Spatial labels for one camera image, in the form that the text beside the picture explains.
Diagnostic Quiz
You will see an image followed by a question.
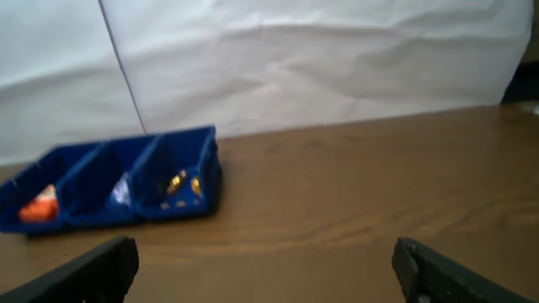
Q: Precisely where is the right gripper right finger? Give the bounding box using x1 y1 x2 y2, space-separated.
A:
391 237 536 303

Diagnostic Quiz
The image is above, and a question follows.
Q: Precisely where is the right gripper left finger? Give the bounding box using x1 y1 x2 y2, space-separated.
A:
0 235 140 303

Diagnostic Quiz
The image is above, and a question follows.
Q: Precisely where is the orange candy box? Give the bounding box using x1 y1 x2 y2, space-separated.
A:
18 183 60 223

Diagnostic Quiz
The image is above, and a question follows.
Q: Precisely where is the blue candy pack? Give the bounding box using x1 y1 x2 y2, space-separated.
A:
109 172 133 207

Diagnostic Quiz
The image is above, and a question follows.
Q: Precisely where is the blue tray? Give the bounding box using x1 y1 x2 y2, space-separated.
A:
0 125 223 235

